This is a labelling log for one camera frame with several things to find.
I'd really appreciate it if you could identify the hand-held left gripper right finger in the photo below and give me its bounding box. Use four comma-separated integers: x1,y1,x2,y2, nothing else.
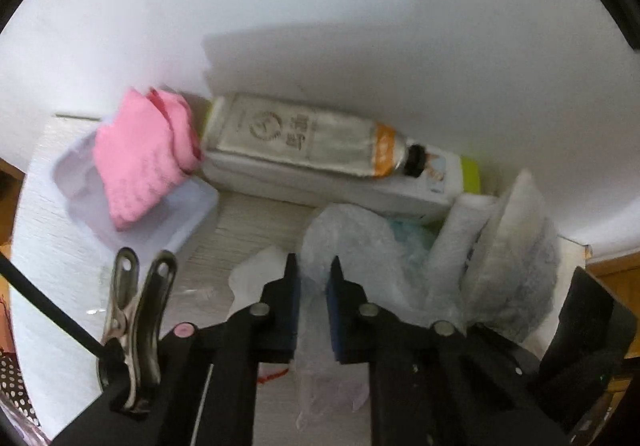
326,256,506,446

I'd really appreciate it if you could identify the beige tube black cap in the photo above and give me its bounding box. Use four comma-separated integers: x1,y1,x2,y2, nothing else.
200,93,431,179

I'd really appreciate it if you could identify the white box green end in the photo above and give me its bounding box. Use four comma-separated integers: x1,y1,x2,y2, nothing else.
202,148,483,227

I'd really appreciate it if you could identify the white plastic tray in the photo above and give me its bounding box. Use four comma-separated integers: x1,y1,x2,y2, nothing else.
52,133,221,259

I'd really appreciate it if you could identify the brown polka dot bag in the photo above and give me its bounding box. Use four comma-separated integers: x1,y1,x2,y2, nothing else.
0,351,43,432

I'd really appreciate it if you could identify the clear plastic bag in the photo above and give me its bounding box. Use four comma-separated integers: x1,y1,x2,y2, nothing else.
295,202,468,429

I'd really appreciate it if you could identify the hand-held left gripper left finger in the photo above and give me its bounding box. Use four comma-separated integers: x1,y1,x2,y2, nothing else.
150,253,302,446

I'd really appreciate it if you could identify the pink folded cloth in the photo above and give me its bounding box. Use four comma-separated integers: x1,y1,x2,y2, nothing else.
92,86,203,233

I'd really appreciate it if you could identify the metal spring clip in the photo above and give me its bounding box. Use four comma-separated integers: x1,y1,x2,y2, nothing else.
97,248,178,414

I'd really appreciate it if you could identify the white sock red trim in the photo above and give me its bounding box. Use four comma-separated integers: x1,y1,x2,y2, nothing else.
227,246,292,386

